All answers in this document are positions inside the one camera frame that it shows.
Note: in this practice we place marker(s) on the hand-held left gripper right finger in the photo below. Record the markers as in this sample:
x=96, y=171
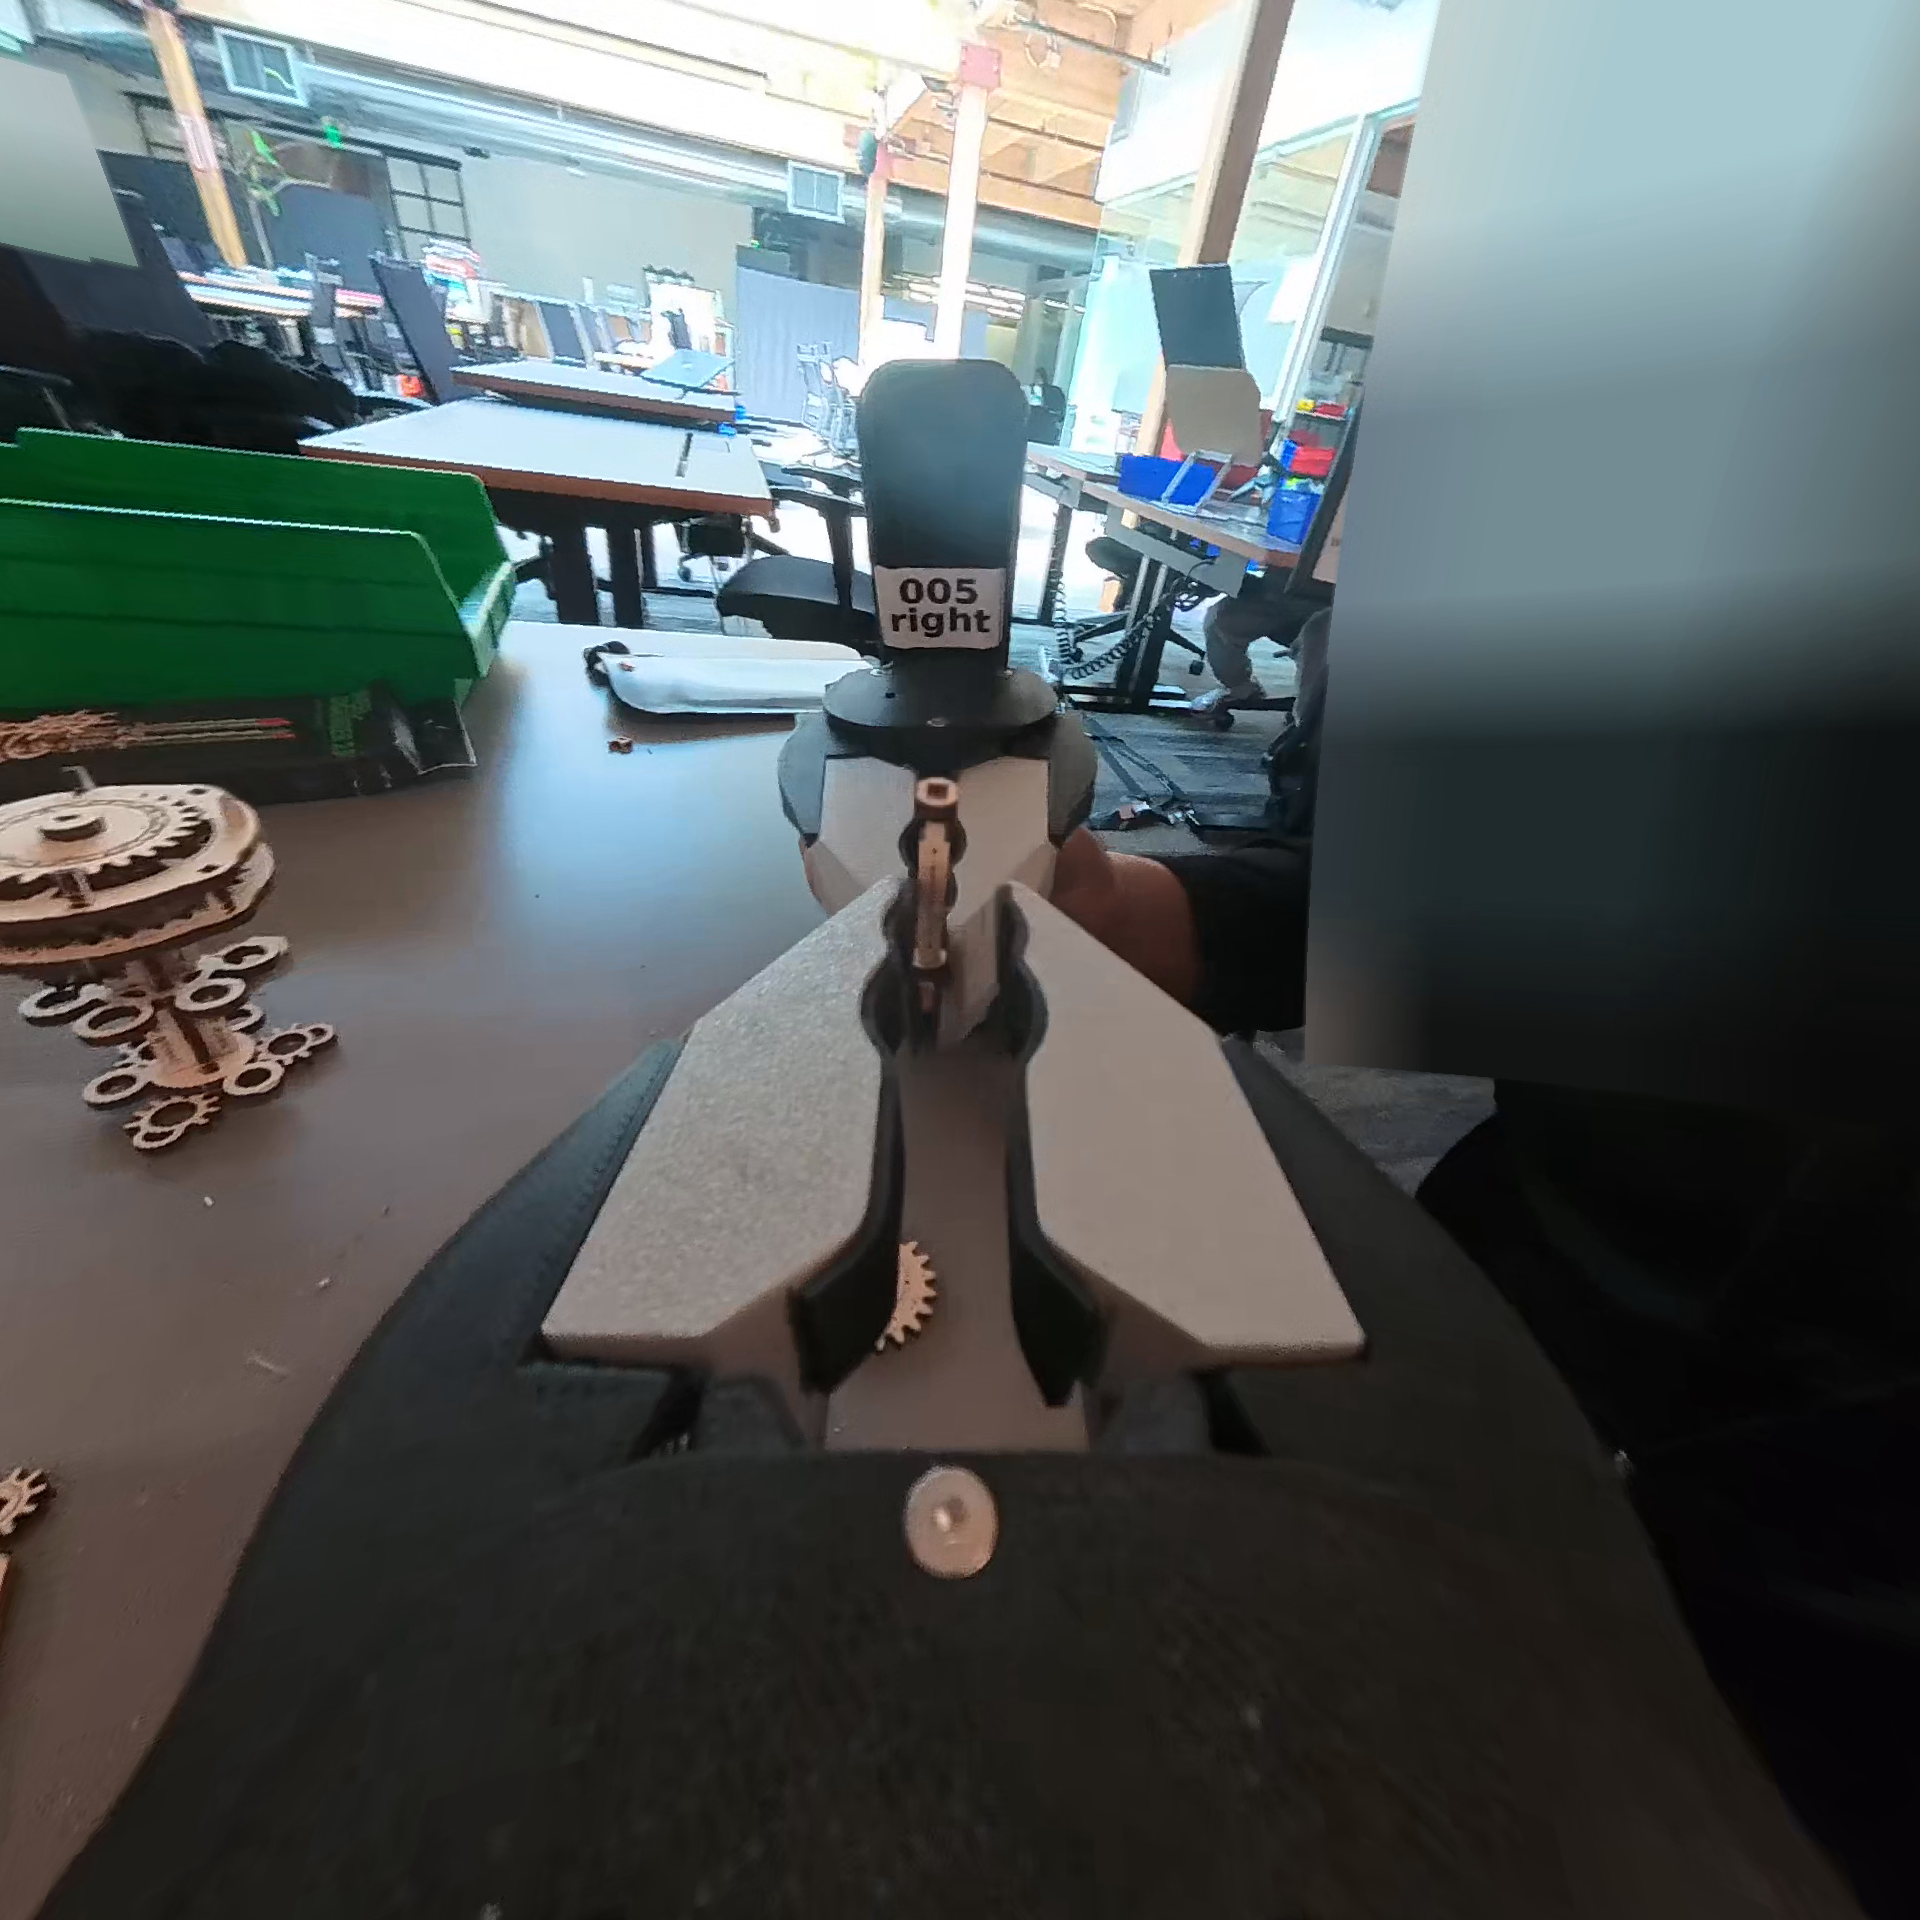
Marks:
x=1168, y=1185

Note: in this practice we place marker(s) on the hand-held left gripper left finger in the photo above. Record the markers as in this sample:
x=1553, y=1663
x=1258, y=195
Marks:
x=720, y=1170

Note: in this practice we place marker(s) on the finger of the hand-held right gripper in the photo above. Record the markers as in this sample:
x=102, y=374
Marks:
x=862, y=833
x=1002, y=826

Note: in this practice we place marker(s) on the wooden axle stick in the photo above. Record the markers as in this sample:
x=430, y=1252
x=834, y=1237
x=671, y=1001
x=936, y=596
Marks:
x=932, y=841

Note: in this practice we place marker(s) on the small wooden gear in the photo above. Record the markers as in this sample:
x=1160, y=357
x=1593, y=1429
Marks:
x=911, y=1304

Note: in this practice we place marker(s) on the black model kit box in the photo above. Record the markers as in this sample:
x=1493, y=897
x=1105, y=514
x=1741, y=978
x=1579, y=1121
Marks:
x=224, y=743

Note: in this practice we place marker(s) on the wooden gear model assembly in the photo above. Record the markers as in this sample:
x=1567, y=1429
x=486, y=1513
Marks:
x=129, y=901

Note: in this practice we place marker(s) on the person's right hand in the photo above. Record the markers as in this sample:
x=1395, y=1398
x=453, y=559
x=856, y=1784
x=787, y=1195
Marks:
x=1124, y=920

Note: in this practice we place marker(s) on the black office chair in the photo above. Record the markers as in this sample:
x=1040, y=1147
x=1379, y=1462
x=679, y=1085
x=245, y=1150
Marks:
x=787, y=588

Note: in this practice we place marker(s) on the white flat pouch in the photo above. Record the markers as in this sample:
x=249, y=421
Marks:
x=720, y=680

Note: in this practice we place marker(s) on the blue storage bin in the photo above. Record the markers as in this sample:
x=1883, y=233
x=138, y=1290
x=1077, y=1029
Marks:
x=1154, y=477
x=1295, y=519

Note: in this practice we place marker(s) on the long work table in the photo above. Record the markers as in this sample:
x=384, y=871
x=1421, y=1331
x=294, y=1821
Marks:
x=1168, y=519

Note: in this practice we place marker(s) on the black panel on stand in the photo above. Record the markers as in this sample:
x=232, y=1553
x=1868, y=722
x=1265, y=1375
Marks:
x=1199, y=315

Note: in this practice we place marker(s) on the tilted wood-edged table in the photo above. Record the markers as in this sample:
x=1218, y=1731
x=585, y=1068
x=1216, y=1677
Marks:
x=600, y=387

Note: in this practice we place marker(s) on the wood-edged grey table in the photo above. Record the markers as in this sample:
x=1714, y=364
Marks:
x=557, y=450

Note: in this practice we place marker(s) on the person's dark clothed body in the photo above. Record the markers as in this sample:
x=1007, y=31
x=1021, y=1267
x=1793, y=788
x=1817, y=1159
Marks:
x=1695, y=1503

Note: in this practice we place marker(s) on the green plastic bin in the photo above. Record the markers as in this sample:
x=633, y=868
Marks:
x=224, y=570

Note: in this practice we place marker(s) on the loose wooden gear piece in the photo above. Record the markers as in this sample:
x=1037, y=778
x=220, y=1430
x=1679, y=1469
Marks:
x=17, y=1503

